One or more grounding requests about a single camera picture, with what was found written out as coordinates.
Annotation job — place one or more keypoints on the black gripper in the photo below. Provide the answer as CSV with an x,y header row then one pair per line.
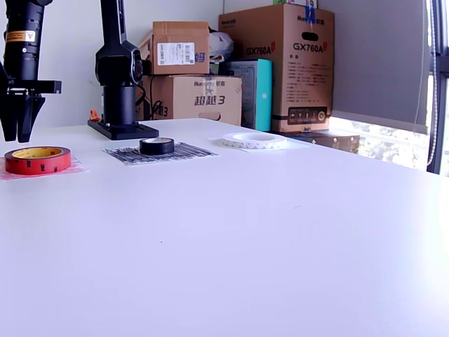
x,y
42,87

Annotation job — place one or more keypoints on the red tape roll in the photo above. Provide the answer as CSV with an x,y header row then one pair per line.
x,y
38,165

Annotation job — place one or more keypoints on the black tape roll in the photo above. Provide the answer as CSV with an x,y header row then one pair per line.
x,y
156,148

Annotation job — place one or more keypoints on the white tape roll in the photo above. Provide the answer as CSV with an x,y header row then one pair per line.
x,y
229,142

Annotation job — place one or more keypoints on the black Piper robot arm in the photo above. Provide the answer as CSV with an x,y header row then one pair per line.
x,y
117,70

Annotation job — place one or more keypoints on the blue tape strip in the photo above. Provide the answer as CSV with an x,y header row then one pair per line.
x,y
309,14

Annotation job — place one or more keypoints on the orange black table clamp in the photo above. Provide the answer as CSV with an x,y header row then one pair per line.
x,y
94,115

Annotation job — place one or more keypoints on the red scribbled paper sheet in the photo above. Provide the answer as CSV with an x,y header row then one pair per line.
x,y
79,168

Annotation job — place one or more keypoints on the black scribbled paper sheet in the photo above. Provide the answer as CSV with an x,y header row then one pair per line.
x,y
119,154

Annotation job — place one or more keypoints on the upper cardboard box with label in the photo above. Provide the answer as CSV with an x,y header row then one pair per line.
x,y
175,31

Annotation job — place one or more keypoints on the lower cardboard box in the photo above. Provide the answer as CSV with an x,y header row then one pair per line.
x,y
210,102

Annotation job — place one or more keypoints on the white plastic bag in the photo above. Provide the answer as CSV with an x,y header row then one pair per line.
x,y
221,44

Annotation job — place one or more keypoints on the teal white upright box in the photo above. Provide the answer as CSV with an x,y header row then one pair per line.
x,y
264,105

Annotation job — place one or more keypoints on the plain white paper sheet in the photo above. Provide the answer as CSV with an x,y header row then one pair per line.
x,y
298,144

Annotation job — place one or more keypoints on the large brown cardboard box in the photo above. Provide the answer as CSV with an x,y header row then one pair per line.
x,y
308,70

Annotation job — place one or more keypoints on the black box white lettering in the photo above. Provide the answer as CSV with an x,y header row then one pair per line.
x,y
333,140

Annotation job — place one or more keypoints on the grey roller blind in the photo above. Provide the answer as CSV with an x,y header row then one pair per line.
x,y
379,52

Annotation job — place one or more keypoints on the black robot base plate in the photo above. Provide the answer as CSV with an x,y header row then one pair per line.
x,y
119,133

